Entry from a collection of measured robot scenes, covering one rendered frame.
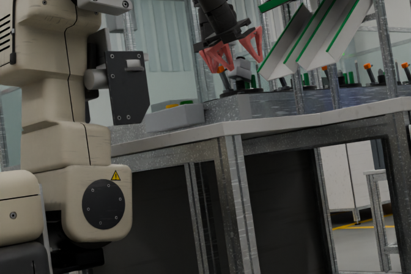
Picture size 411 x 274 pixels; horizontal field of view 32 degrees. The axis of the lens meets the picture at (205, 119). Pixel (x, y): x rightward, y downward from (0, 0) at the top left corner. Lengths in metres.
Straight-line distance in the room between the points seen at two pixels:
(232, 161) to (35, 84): 0.45
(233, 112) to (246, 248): 0.60
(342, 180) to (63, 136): 5.89
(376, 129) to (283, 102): 0.57
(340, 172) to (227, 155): 5.77
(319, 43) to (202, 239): 0.65
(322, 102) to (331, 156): 5.04
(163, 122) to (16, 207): 0.99
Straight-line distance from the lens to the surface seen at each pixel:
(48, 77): 1.53
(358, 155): 7.30
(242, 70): 2.24
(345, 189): 7.23
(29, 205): 1.25
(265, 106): 2.08
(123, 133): 2.46
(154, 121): 2.19
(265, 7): 2.07
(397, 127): 1.59
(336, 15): 2.05
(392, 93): 1.92
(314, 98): 2.25
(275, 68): 2.07
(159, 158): 1.69
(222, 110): 2.05
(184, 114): 2.07
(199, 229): 2.08
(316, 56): 1.96
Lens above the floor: 0.77
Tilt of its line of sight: 4 degrees up
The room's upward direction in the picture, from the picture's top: 8 degrees counter-clockwise
